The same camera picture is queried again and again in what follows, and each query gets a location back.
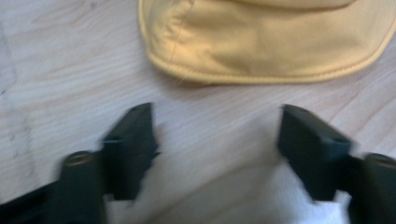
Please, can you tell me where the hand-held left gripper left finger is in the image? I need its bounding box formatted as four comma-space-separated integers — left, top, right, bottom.
102, 102, 161, 202

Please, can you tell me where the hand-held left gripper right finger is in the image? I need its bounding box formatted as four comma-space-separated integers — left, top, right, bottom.
276, 104, 353, 203

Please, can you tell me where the yellow fabric hat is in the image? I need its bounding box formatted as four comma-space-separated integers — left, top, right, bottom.
137, 0, 396, 86

